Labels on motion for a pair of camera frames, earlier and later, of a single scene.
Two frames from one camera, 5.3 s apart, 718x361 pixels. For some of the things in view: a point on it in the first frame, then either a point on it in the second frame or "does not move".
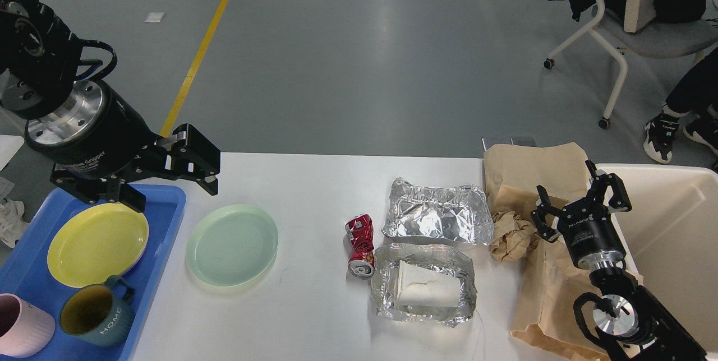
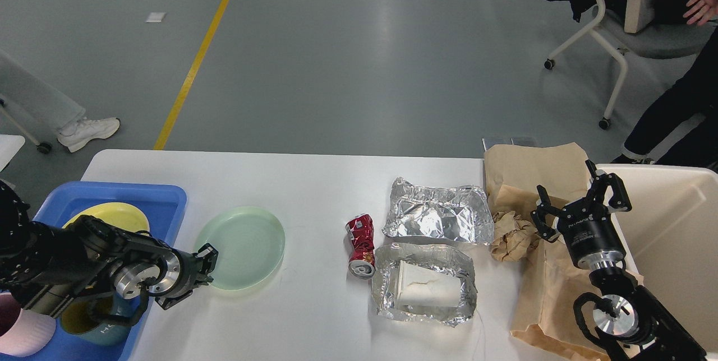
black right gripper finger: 546,217 does not move
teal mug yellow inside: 95,314 does not move
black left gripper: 102,137 → 182,272
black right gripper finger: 620,200 does not move
